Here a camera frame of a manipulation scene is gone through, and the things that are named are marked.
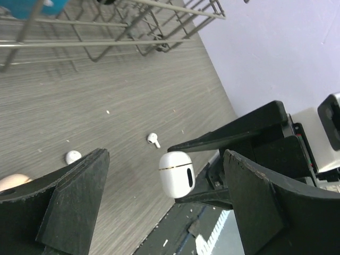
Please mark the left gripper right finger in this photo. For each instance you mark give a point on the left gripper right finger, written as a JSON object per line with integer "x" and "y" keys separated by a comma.
{"x": 276, "y": 214}

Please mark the beige charging case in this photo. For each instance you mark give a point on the beige charging case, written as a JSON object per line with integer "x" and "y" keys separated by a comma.
{"x": 13, "y": 180}

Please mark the grey wire dish rack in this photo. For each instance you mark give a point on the grey wire dish rack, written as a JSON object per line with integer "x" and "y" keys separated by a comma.
{"x": 42, "y": 32}

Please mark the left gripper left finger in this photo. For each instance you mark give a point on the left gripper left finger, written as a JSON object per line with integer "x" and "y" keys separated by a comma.
{"x": 56, "y": 213}

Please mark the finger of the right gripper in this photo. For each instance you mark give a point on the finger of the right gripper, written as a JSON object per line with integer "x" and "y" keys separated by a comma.
{"x": 215, "y": 198}

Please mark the white slotted cable duct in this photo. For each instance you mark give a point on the white slotted cable duct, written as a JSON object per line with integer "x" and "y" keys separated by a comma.
{"x": 215, "y": 242}

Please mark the white earbud far left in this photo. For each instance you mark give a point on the white earbud far left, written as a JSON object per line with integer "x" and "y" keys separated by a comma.
{"x": 72, "y": 156}

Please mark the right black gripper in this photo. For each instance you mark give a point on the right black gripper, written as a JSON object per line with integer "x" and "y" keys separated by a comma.
{"x": 266, "y": 136}

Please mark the white charging case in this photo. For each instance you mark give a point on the white charging case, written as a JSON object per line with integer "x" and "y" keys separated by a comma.
{"x": 177, "y": 174}

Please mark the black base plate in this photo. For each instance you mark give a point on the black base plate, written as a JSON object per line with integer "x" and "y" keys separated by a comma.
{"x": 176, "y": 232}

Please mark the white earbud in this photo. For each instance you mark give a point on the white earbud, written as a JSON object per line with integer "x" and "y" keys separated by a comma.
{"x": 72, "y": 156}
{"x": 152, "y": 138}

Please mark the white earbud right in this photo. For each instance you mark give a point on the white earbud right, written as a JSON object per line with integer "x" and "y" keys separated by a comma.
{"x": 152, "y": 138}

